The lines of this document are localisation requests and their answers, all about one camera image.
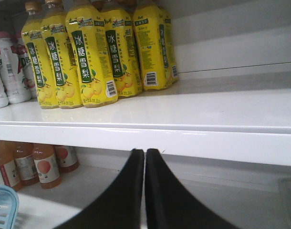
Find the white shelf board with coke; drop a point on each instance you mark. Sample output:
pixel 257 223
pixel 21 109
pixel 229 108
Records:
pixel 237 118

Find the white peach drink bottle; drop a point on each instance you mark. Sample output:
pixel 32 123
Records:
pixel 11 71
pixel 26 64

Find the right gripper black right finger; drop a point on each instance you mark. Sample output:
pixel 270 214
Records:
pixel 169 205

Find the yellow pear drink carton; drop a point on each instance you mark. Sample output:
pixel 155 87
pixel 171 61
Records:
pixel 152 28
pixel 61 55
pixel 121 46
pixel 37 52
pixel 86 30

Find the light blue plastic basket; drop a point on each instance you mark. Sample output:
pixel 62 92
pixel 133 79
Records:
pixel 9 205

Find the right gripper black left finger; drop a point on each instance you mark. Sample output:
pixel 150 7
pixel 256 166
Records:
pixel 119 206

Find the peach C100 drink bottle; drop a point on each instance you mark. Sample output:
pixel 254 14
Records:
pixel 9 175
pixel 67 158
pixel 25 163
pixel 46 165

